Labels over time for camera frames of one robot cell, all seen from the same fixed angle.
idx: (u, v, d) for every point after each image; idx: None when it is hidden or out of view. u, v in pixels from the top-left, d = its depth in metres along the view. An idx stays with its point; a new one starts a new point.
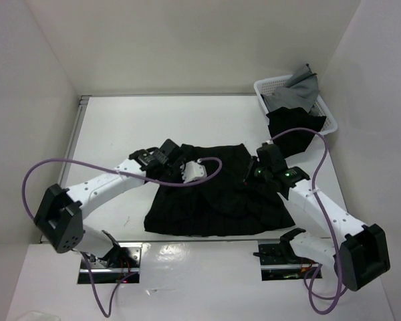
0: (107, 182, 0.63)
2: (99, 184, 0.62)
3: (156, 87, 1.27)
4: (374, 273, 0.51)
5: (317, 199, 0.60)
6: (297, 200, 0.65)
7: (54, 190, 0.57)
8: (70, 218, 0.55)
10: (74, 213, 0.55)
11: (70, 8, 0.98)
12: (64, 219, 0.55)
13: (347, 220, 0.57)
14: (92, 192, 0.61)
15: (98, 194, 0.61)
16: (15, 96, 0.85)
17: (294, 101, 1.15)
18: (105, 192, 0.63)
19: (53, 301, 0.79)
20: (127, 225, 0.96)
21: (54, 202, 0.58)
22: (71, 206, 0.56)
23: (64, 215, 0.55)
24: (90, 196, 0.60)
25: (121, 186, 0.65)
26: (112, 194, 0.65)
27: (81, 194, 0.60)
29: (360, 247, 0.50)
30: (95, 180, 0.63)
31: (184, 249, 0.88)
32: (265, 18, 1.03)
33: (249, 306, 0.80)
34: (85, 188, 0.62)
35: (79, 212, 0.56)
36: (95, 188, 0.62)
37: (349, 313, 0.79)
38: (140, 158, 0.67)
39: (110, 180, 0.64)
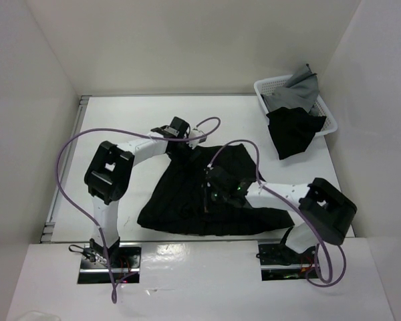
0: (144, 142, 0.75)
2: (140, 143, 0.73)
3: (156, 87, 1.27)
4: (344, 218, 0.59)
5: (266, 190, 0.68)
6: (258, 202, 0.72)
7: (105, 144, 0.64)
8: (127, 162, 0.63)
10: (129, 158, 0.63)
11: (71, 8, 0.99)
12: (121, 164, 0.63)
13: (295, 188, 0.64)
14: (135, 148, 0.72)
15: (140, 150, 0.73)
16: (14, 96, 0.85)
17: (295, 101, 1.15)
18: (143, 150, 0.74)
19: (53, 301, 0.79)
20: (127, 224, 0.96)
21: (106, 155, 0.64)
22: (125, 154, 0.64)
23: (121, 160, 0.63)
24: (136, 150, 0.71)
25: (154, 148, 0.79)
26: (146, 154, 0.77)
27: (127, 148, 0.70)
29: (313, 204, 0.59)
30: (134, 141, 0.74)
31: (184, 248, 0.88)
32: (265, 18, 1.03)
33: (249, 305, 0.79)
34: (129, 144, 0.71)
35: (132, 158, 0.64)
36: (138, 145, 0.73)
37: (349, 313, 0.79)
38: (161, 130, 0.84)
39: (146, 140, 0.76)
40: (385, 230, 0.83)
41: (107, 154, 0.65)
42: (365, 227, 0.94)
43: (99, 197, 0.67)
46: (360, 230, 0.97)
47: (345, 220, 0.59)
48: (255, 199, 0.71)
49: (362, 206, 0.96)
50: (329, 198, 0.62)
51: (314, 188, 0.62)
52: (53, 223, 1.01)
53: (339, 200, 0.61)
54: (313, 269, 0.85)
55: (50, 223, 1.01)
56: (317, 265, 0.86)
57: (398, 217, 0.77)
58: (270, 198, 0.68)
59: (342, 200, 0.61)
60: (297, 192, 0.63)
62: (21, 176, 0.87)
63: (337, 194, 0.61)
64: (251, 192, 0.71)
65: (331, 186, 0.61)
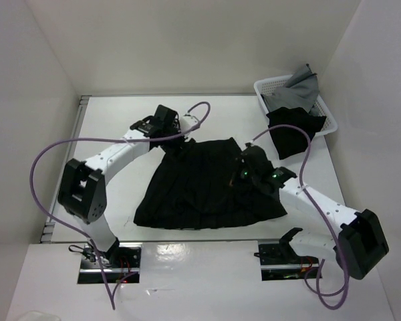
0: (119, 151, 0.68)
2: (112, 154, 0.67)
3: (156, 87, 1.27)
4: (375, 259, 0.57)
5: (305, 194, 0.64)
6: (290, 200, 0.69)
7: (73, 164, 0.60)
8: (95, 182, 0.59)
10: (97, 178, 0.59)
11: (71, 9, 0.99)
12: (90, 186, 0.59)
13: (340, 210, 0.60)
14: (107, 161, 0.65)
15: (113, 162, 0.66)
16: (15, 96, 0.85)
17: (295, 101, 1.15)
18: (117, 160, 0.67)
19: (53, 302, 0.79)
20: (127, 225, 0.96)
21: (75, 175, 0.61)
22: (94, 174, 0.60)
23: (89, 182, 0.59)
24: (108, 164, 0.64)
25: (131, 152, 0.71)
26: (122, 162, 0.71)
27: (99, 163, 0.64)
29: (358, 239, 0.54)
30: (107, 151, 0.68)
31: (184, 248, 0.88)
32: (265, 18, 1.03)
33: (249, 306, 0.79)
34: (101, 158, 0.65)
35: (102, 177, 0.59)
36: (110, 157, 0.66)
37: (349, 313, 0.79)
38: (140, 128, 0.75)
39: (121, 148, 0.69)
40: (385, 230, 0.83)
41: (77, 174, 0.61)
42: None
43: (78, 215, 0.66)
46: None
47: (375, 259, 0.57)
48: (289, 196, 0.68)
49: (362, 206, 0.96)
50: (367, 232, 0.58)
51: (361, 218, 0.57)
52: (53, 223, 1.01)
53: (377, 239, 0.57)
54: (314, 269, 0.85)
55: (50, 223, 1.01)
56: (317, 265, 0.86)
57: (398, 217, 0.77)
58: (305, 204, 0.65)
59: (381, 241, 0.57)
60: (339, 215, 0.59)
62: (21, 176, 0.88)
63: (379, 233, 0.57)
64: (289, 190, 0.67)
65: (377, 222, 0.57)
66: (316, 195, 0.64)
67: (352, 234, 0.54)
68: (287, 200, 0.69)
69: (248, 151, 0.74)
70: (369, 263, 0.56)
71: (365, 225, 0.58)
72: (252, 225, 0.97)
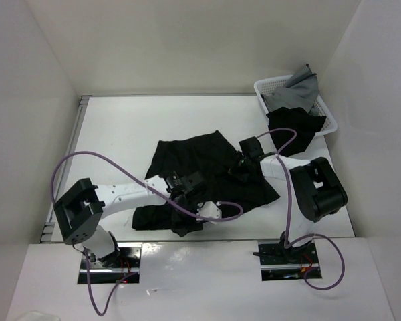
0: (134, 192, 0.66)
2: (125, 192, 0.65)
3: (156, 87, 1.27)
4: (331, 201, 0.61)
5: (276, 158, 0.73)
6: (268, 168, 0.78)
7: (83, 184, 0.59)
8: (90, 215, 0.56)
10: (93, 212, 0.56)
11: (70, 8, 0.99)
12: (85, 215, 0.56)
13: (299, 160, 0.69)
14: (117, 198, 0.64)
15: (121, 201, 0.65)
16: (14, 95, 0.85)
17: (294, 101, 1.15)
18: (127, 201, 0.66)
19: (53, 301, 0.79)
20: (127, 225, 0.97)
21: (79, 195, 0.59)
22: (94, 205, 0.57)
23: (85, 212, 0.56)
24: (114, 202, 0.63)
25: (145, 199, 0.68)
26: (134, 204, 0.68)
27: (107, 196, 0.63)
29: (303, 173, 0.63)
30: (123, 187, 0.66)
31: (184, 249, 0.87)
32: (265, 17, 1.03)
33: (249, 306, 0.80)
34: (112, 191, 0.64)
35: (99, 212, 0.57)
36: (121, 194, 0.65)
37: (349, 312, 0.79)
38: (168, 180, 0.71)
39: (137, 191, 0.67)
40: (385, 230, 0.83)
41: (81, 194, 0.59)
42: (365, 227, 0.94)
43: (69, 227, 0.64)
46: (360, 231, 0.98)
47: (330, 200, 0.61)
48: (265, 166, 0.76)
49: (362, 206, 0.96)
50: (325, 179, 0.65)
51: (315, 164, 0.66)
52: (53, 223, 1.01)
53: (331, 183, 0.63)
54: (314, 269, 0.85)
55: (50, 223, 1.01)
56: (317, 265, 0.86)
57: (398, 217, 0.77)
58: (278, 169, 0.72)
59: (335, 183, 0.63)
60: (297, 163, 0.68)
62: (21, 176, 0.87)
63: (333, 177, 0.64)
64: (264, 160, 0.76)
65: (331, 169, 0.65)
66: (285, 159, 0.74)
67: (299, 170, 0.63)
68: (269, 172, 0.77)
69: (244, 140, 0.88)
70: (322, 202, 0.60)
71: (321, 172, 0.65)
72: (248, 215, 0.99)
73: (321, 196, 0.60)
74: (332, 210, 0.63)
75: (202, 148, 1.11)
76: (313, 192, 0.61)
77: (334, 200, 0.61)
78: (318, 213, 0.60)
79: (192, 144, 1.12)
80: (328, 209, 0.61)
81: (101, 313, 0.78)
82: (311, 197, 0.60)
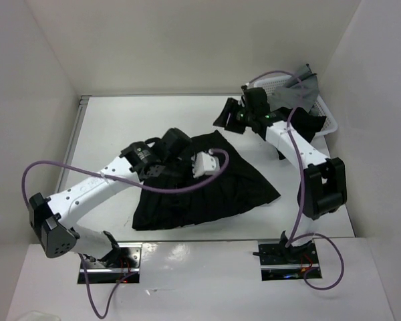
0: (89, 190, 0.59)
2: (81, 193, 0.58)
3: (155, 87, 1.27)
4: (331, 204, 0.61)
5: (289, 136, 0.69)
6: (274, 138, 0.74)
7: (35, 202, 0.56)
8: (48, 232, 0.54)
10: (49, 229, 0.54)
11: (70, 9, 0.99)
12: (45, 233, 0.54)
13: (313, 153, 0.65)
14: (73, 202, 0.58)
15: (80, 204, 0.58)
16: (14, 95, 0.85)
17: (293, 101, 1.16)
18: (87, 200, 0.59)
19: (53, 301, 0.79)
20: (127, 225, 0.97)
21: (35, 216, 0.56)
22: (49, 221, 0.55)
23: (44, 230, 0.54)
24: (71, 208, 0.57)
25: (109, 189, 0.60)
26: (100, 199, 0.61)
27: (62, 204, 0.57)
29: (318, 176, 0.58)
30: (77, 188, 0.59)
31: (184, 249, 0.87)
32: (265, 17, 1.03)
33: (249, 306, 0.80)
34: (67, 198, 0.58)
35: (56, 226, 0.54)
36: (77, 197, 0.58)
37: (348, 312, 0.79)
38: (134, 155, 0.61)
39: (94, 186, 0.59)
40: (385, 230, 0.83)
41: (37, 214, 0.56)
42: (365, 227, 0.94)
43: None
46: (360, 231, 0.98)
47: (331, 204, 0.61)
48: (273, 136, 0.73)
49: (362, 207, 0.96)
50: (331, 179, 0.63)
51: (329, 163, 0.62)
52: None
53: (337, 186, 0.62)
54: (314, 269, 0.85)
55: None
56: (317, 265, 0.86)
57: (398, 217, 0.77)
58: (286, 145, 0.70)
59: (341, 188, 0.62)
60: (311, 158, 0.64)
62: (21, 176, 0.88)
63: (341, 180, 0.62)
64: (275, 129, 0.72)
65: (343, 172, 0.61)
66: (298, 140, 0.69)
67: (315, 172, 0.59)
68: (273, 140, 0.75)
69: (250, 89, 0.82)
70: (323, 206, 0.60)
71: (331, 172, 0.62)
72: (247, 215, 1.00)
73: (325, 200, 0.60)
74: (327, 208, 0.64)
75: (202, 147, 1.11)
76: (318, 196, 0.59)
77: (334, 204, 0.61)
78: (315, 214, 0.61)
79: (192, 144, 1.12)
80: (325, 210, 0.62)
81: (101, 315, 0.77)
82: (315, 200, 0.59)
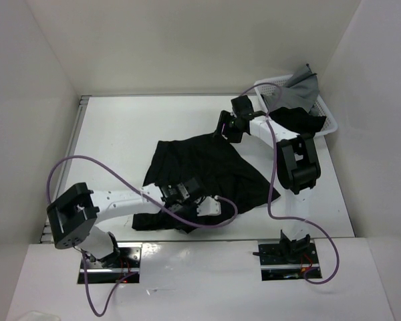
0: (127, 199, 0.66)
2: (120, 198, 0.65)
3: (154, 87, 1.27)
4: (308, 174, 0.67)
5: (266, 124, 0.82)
6: (255, 130, 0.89)
7: (79, 188, 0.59)
8: (83, 219, 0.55)
10: (85, 217, 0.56)
11: (69, 8, 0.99)
12: (78, 219, 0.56)
13: (286, 132, 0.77)
14: (111, 204, 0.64)
15: (115, 207, 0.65)
16: (14, 95, 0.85)
17: (293, 101, 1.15)
18: (123, 206, 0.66)
19: (53, 301, 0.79)
20: (127, 225, 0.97)
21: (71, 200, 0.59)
22: (87, 210, 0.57)
23: (78, 216, 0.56)
24: (109, 208, 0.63)
25: (140, 206, 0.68)
26: (130, 210, 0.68)
27: (102, 201, 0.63)
29: (287, 148, 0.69)
30: (118, 193, 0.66)
31: (184, 249, 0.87)
32: (265, 17, 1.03)
33: (249, 305, 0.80)
34: (107, 196, 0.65)
35: (92, 218, 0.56)
36: (115, 200, 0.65)
37: (348, 313, 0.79)
38: (163, 188, 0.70)
39: (132, 198, 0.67)
40: (385, 230, 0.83)
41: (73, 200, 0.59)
42: (365, 227, 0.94)
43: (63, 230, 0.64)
46: (360, 231, 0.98)
47: (305, 174, 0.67)
48: (256, 127, 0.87)
49: (362, 207, 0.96)
50: (306, 154, 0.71)
51: (300, 139, 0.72)
52: None
53: (310, 158, 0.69)
54: (314, 269, 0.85)
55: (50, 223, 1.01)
56: (317, 265, 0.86)
57: (398, 218, 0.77)
58: (265, 132, 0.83)
59: (313, 159, 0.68)
60: (283, 136, 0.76)
62: (21, 176, 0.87)
63: (313, 153, 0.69)
64: (255, 121, 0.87)
65: (313, 144, 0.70)
66: (274, 125, 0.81)
67: (284, 144, 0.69)
68: (256, 131, 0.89)
69: (235, 97, 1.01)
70: (299, 175, 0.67)
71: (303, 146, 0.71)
72: (248, 214, 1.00)
73: (298, 170, 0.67)
74: (306, 183, 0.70)
75: (202, 146, 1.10)
76: (292, 166, 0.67)
77: (308, 174, 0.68)
78: (295, 184, 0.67)
79: (191, 144, 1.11)
80: (304, 181, 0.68)
81: (99, 313, 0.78)
82: (289, 170, 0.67)
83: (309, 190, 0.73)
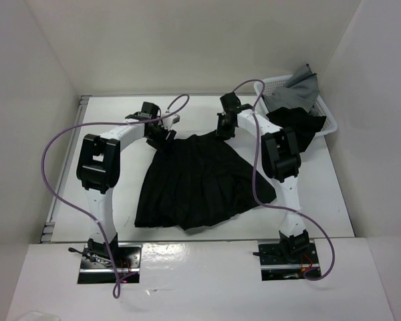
0: (124, 128, 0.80)
2: (120, 129, 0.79)
3: (155, 87, 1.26)
4: (289, 164, 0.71)
5: (253, 117, 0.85)
6: (243, 123, 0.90)
7: (89, 138, 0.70)
8: (113, 146, 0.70)
10: (115, 145, 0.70)
11: (69, 9, 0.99)
12: (109, 150, 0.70)
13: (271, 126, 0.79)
14: (117, 134, 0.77)
15: (122, 136, 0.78)
16: (14, 96, 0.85)
17: (293, 101, 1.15)
18: (125, 135, 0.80)
19: (53, 301, 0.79)
20: (127, 225, 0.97)
21: (93, 148, 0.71)
22: (110, 141, 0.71)
23: (107, 148, 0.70)
24: (119, 136, 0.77)
25: (132, 133, 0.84)
26: (128, 140, 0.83)
27: (109, 136, 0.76)
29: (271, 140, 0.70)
30: (115, 130, 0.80)
31: (184, 248, 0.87)
32: (265, 17, 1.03)
33: (249, 305, 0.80)
34: (111, 133, 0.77)
35: (117, 144, 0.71)
36: (118, 132, 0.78)
37: (348, 312, 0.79)
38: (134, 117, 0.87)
39: (125, 127, 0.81)
40: (385, 230, 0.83)
41: (93, 146, 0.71)
42: (365, 227, 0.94)
43: (93, 188, 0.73)
46: (360, 231, 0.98)
47: (287, 164, 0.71)
48: (243, 120, 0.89)
49: (362, 206, 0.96)
50: (287, 146, 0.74)
51: (282, 132, 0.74)
52: (53, 223, 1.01)
53: (291, 150, 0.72)
54: (314, 269, 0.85)
55: (50, 223, 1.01)
56: (317, 265, 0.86)
57: (398, 218, 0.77)
58: (252, 125, 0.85)
59: (294, 151, 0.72)
60: (269, 128, 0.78)
62: (21, 177, 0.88)
63: (295, 145, 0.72)
64: (242, 114, 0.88)
65: (295, 138, 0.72)
66: (260, 118, 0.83)
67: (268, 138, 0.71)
68: (243, 125, 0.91)
69: (224, 95, 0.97)
70: (281, 165, 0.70)
71: (285, 140, 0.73)
72: (246, 215, 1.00)
73: (281, 160, 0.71)
74: (289, 172, 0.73)
75: (202, 147, 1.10)
76: (275, 158, 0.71)
77: (289, 164, 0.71)
78: (277, 172, 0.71)
79: (191, 145, 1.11)
80: (285, 171, 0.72)
81: (115, 294, 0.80)
82: (271, 162, 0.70)
83: (293, 179, 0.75)
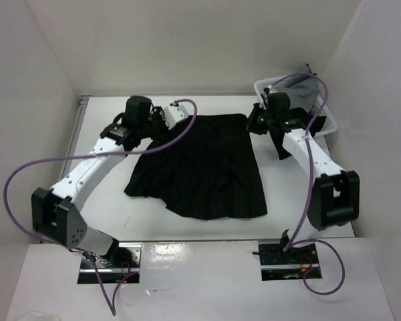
0: (87, 170, 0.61)
2: (81, 174, 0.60)
3: (155, 87, 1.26)
4: (342, 217, 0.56)
5: (307, 144, 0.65)
6: (289, 144, 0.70)
7: (39, 194, 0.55)
8: (66, 212, 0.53)
10: (67, 209, 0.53)
11: (69, 9, 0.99)
12: (61, 217, 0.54)
13: (328, 163, 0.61)
14: (77, 183, 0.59)
15: (84, 184, 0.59)
16: (14, 96, 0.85)
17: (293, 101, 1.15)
18: (89, 180, 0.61)
19: (53, 301, 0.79)
20: (127, 223, 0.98)
21: (45, 205, 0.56)
22: (62, 203, 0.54)
23: (60, 215, 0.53)
24: (78, 187, 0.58)
25: (103, 167, 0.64)
26: (99, 177, 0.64)
27: (67, 187, 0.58)
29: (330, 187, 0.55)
30: (76, 172, 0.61)
31: (184, 248, 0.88)
32: (265, 17, 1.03)
33: (249, 305, 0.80)
34: (69, 182, 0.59)
35: (72, 205, 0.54)
36: (79, 178, 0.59)
37: (348, 312, 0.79)
38: (111, 134, 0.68)
39: (91, 166, 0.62)
40: (385, 230, 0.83)
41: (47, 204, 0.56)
42: (365, 227, 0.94)
43: None
46: (360, 231, 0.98)
47: (341, 216, 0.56)
48: (289, 143, 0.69)
49: (362, 206, 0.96)
50: (344, 193, 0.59)
51: (342, 175, 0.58)
52: None
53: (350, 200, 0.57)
54: (314, 269, 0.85)
55: None
56: (317, 265, 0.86)
57: (398, 218, 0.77)
58: (300, 153, 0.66)
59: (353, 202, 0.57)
60: (325, 167, 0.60)
62: (21, 177, 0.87)
63: (354, 195, 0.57)
64: (292, 136, 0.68)
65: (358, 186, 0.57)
66: (315, 149, 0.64)
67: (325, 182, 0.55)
68: (288, 147, 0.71)
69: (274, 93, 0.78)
70: (333, 217, 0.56)
71: (345, 185, 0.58)
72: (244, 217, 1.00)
73: (334, 210, 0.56)
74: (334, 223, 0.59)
75: (202, 146, 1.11)
76: (327, 206, 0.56)
77: (343, 217, 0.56)
78: (322, 224, 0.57)
79: (191, 145, 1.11)
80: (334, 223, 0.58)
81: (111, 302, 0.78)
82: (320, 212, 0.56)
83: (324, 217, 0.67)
